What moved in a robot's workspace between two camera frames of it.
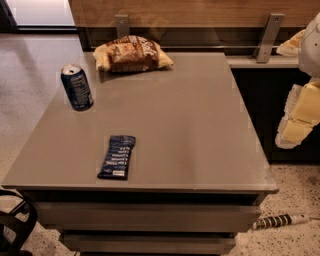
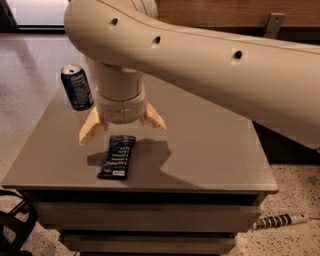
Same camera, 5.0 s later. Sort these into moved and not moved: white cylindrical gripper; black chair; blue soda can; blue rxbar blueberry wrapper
Moved: white cylindrical gripper
Not moved: blue rxbar blueberry wrapper; blue soda can; black chair
